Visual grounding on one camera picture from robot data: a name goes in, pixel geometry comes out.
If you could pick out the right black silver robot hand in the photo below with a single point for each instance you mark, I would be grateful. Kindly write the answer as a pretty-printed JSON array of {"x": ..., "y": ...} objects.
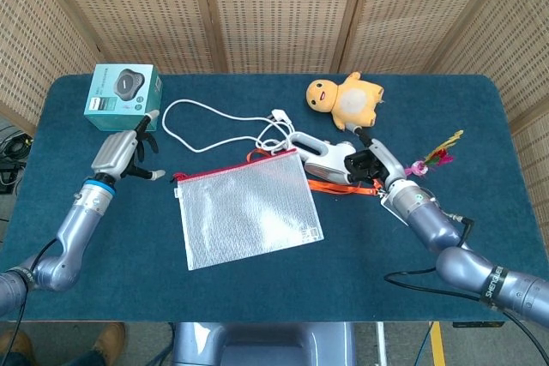
[{"x": 384, "y": 160}]

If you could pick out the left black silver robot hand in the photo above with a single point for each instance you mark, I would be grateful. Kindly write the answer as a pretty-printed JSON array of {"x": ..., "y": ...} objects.
[{"x": 113, "y": 154}]

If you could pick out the clear mesh zipper pouch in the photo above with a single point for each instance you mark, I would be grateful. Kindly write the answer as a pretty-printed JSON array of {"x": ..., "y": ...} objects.
[{"x": 249, "y": 211}]

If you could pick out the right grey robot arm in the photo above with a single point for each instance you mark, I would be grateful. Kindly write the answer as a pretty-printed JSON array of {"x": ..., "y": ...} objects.
[{"x": 463, "y": 263}]

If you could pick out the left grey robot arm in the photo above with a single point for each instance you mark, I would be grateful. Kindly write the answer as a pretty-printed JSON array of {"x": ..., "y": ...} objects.
[{"x": 73, "y": 237}]

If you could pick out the colourful feather shuttlecock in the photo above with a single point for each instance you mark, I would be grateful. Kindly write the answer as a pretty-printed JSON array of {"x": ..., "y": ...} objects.
[{"x": 418, "y": 168}]

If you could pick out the clear badge card holder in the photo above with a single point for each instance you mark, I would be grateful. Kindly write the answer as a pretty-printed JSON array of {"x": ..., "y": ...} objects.
[{"x": 392, "y": 209}]

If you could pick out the white hair dryer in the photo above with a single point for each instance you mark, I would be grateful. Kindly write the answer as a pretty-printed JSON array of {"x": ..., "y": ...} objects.
[{"x": 328, "y": 160}]

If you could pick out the teal speaker product box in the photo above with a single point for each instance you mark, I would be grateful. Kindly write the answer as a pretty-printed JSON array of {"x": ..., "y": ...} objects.
[{"x": 122, "y": 96}]

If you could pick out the yellow plush chick toy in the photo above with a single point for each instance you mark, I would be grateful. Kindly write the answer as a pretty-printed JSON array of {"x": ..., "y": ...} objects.
[{"x": 354, "y": 102}]

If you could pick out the blue felt table cover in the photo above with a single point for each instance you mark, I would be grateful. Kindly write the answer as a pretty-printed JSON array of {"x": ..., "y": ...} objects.
[{"x": 343, "y": 280}]

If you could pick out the woven bamboo folding screen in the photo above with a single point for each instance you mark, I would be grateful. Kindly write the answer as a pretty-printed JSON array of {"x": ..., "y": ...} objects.
[{"x": 279, "y": 10}]

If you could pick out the brown leather shoe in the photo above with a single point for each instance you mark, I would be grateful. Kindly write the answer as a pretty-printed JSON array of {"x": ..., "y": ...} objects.
[
  {"x": 109, "y": 338},
  {"x": 21, "y": 344}
]

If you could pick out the grey robot torso base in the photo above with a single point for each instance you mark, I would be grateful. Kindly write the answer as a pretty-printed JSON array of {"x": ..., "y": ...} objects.
[{"x": 261, "y": 344}]

